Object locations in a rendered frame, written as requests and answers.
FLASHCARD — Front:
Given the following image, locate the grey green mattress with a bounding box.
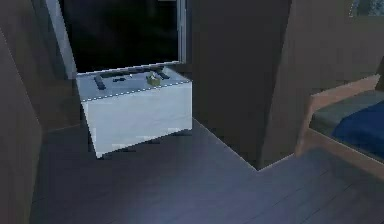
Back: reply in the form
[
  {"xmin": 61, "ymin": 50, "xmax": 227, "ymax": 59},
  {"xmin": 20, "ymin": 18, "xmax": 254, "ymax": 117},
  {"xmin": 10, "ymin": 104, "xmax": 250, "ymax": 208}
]
[{"xmin": 309, "ymin": 89, "xmax": 384, "ymax": 138}]

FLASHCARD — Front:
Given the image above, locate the blue blanket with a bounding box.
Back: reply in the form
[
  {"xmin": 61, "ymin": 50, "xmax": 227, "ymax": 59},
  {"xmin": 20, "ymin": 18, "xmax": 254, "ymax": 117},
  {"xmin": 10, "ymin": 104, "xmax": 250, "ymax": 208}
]
[{"xmin": 331, "ymin": 101, "xmax": 384, "ymax": 160}]

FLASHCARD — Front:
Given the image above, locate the small olive green box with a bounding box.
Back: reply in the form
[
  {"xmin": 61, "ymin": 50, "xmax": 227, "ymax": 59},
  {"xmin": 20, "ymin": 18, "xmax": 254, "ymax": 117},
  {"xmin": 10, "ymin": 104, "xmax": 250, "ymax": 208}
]
[{"xmin": 146, "ymin": 71, "xmax": 162, "ymax": 87}]

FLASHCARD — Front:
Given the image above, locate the framed picture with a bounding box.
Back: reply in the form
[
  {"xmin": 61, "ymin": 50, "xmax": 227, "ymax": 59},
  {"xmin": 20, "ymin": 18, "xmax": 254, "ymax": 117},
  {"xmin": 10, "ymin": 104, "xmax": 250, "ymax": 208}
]
[{"xmin": 348, "ymin": 0, "xmax": 384, "ymax": 18}]

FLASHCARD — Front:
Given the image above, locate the dark window with white frame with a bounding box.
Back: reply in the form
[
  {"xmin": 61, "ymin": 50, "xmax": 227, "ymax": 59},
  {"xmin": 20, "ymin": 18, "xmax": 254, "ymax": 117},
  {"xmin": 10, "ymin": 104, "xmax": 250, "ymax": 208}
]
[{"xmin": 45, "ymin": 0, "xmax": 188, "ymax": 80}]

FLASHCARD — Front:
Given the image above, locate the white cabinet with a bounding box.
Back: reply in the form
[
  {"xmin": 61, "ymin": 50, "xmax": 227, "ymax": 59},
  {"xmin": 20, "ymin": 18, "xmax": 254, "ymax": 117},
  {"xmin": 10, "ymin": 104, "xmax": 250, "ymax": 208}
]
[{"xmin": 75, "ymin": 65, "xmax": 193, "ymax": 159}]

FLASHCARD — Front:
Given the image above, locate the wooden bed frame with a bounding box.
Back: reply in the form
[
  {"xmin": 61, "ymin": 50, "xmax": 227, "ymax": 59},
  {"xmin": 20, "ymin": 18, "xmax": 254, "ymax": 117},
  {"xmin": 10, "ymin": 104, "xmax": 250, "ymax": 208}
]
[{"xmin": 294, "ymin": 73, "xmax": 384, "ymax": 182}]

